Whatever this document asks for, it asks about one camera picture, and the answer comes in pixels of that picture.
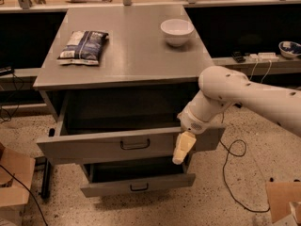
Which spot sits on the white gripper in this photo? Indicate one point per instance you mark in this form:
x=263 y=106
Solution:
x=192 y=123

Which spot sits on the grey top drawer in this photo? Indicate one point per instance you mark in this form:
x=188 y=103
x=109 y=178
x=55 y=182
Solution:
x=108 y=125

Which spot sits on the grey drawer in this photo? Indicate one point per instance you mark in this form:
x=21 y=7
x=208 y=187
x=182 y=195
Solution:
x=135 y=176
x=108 y=125

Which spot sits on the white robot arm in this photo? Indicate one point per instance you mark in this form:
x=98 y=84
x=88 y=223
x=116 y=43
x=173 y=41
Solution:
x=219 y=88

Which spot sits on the grey drawer cabinet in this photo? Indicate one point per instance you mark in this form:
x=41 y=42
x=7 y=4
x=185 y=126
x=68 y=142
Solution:
x=135 y=54

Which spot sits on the grey bottom drawer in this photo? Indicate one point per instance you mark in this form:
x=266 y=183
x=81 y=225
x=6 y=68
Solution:
x=135 y=176

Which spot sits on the small black device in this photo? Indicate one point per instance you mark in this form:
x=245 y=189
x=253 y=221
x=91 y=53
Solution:
x=238 y=57

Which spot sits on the white bowl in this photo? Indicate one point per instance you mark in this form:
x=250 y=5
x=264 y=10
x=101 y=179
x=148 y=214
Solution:
x=177 y=32

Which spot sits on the cardboard box right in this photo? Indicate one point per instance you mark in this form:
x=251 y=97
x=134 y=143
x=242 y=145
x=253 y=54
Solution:
x=285 y=203

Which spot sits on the cardboard box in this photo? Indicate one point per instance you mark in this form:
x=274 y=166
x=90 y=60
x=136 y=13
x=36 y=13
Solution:
x=16 y=173
x=285 y=203

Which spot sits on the white power strip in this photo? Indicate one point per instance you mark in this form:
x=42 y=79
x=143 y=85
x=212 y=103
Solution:
x=264 y=56

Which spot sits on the blue patterned bowl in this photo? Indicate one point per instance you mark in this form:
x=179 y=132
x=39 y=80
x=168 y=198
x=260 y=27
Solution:
x=290 y=49

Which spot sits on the blue white snack bag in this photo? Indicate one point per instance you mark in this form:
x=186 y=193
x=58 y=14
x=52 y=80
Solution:
x=83 y=48

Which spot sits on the cardboard box left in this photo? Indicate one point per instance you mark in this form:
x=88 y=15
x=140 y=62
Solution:
x=16 y=173

